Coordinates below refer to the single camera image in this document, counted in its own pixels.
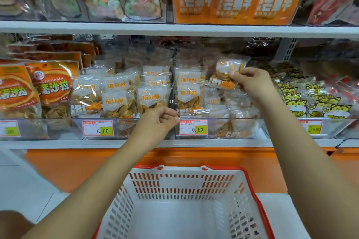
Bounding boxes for yellow hamster snack packets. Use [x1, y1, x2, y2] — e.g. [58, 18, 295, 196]
[269, 62, 354, 119]

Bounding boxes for white red-rimmed shopping basket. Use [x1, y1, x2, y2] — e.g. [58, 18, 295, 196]
[92, 164, 276, 239]

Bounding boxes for orange shelf base panel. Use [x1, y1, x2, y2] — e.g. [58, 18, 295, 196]
[22, 146, 359, 194]

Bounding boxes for row of clear snacks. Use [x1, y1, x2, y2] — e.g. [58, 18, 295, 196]
[205, 87, 262, 137]

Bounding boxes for white yellow price tag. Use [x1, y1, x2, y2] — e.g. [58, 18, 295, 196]
[178, 118, 209, 137]
[0, 120, 22, 137]
[82, 119, 115, 137]
[299, 119, 324, 136]

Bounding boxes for person's left hand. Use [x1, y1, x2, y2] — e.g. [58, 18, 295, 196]
[132, 105, 181, 148]

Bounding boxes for person's right hand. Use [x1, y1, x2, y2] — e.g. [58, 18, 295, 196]
[229, 67, 279, 106]

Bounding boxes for person's left forearm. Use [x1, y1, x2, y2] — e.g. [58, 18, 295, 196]
[22, 135, 155, 239]

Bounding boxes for orange label snack bag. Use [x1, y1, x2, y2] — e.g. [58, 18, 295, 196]
[173, 0, 217, 24]
[210, 0, 256, 25]
[247, 0, 302, 25]

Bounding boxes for white snack shelf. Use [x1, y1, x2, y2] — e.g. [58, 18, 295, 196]
[0, 0, 359, 150]

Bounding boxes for person's right forearm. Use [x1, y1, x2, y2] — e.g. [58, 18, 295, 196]
[259, 97, 359, 239]

